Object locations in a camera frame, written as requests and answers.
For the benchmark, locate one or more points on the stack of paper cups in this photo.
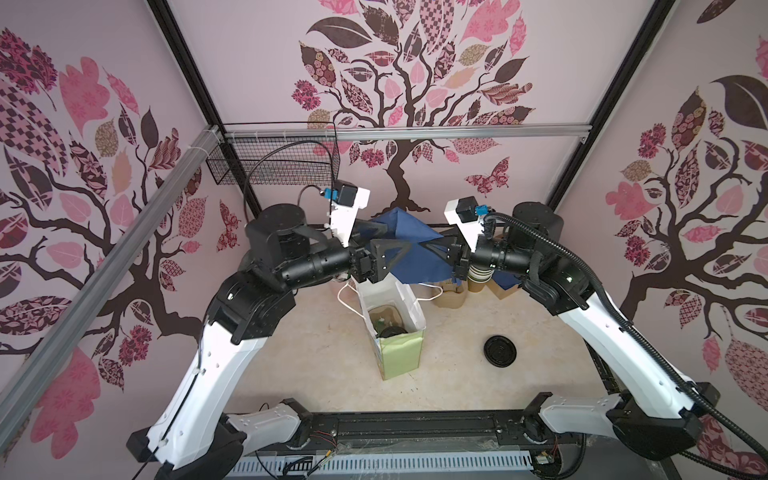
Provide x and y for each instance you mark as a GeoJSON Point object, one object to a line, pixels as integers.
{"type": "Point", "coordinates": [478, 277]}

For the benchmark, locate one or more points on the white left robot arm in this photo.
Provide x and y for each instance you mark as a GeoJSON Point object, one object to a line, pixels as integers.
{"type": "Point", "coordinates": [194, 438]}

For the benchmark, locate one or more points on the stack of pulp cup carriers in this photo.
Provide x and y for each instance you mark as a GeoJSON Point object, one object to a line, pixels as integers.
{"type": "Point", "coordinates": [453, 296]}

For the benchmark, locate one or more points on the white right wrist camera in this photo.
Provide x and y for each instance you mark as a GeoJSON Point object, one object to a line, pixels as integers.
{"type": "Point", "coordinates": [468, 216]}

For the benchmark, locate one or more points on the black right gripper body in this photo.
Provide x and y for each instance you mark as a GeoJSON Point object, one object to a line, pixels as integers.
{"type": "Point", "coordinates": [492, 255]}

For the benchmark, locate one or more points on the stack of black lids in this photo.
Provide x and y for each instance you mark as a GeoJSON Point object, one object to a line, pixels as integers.
{"type": "Point", "coordinates": [499, 351]}

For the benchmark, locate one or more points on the brown cardboard napkin box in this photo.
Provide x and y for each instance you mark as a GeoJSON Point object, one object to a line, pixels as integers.
{"type": "Point", "coordinates": [502, 292]}

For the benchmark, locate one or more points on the black wire basket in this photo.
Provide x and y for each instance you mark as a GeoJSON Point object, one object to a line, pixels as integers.
{"type": "Point", "coordinates": [277, 153]}

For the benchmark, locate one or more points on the single blue paper napkin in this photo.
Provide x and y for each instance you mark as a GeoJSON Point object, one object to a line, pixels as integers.
{"type": "Point", "coordinates": [419, 265]}

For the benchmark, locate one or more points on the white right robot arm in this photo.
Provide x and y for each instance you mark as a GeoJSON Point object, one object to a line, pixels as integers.
{"type": "Point", "coordinates": [658, 413]}

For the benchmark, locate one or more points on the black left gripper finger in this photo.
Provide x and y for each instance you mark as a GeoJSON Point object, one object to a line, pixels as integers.
{"type": "Point", "coordinates": [368, 230]}
{"type": "Point", "coordinates": [385, 254]}

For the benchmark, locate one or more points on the blue paper napkins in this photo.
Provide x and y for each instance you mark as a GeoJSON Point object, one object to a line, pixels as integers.
{"type": "Point", "coordinates": [505, 278]}

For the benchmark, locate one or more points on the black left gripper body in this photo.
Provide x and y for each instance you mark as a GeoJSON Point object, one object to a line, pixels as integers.
{"type": "Point", "coordinates": [323, 258]}

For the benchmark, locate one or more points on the green white paper bag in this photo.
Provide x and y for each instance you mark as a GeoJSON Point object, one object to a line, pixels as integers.
{"type": "Point", "coordinates": [397, 355]}

